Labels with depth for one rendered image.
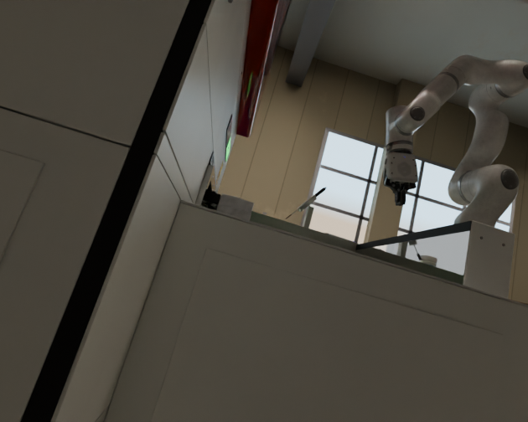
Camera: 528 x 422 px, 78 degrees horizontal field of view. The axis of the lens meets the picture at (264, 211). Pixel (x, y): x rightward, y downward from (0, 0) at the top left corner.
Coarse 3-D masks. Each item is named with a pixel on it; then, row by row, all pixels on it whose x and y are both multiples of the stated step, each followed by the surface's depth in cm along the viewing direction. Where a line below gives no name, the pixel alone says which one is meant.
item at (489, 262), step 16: (480, 224) 64; (480, 240) 63; (496, 240) 63; (512, 240) 64; (480, 256) 62; (496, 256) 63; (512, 256) 63; (464, 272) 61; (480, 272) 62; (496, 272) 62; (480, 288) 61; (496, 288) 62
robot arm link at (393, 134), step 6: (390, 108) 110; (396, 108) 109; (402, 108) 108; (390, 114) 110; (396, 114) 108; (390, 120) 110; (390, 126) 109; (396, 126) 106; (390, 132) 109; (396, 132) 107; (402, 132) 105; (390, 138) 108; (396, 138) 107; (402, 138) 106; (408, 138) 106
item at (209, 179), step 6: (210, 168) 69; (204, 174) 69; (210, 174) 69; (204, 180) 69; (210, 180) 72; (204, 186) 68; (210, 186) 77; (204, 192) 68; (198, 198) 68; (198, 204) 68; (204, 204) 75
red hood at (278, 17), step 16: (256, 0) 60; (272, 0) 59; (288, 0) 95; (256, 16) 64; (272, 16) 63; (256, 32) 68; (272, 32) 68; (256, 48) 72; (272, 48) 88; (256, 64) 78; (272, 64) 121; (256, 80) 84; (256, 96) 91; (240, 112) 102; (256, 112) 115; (240, 128) 113
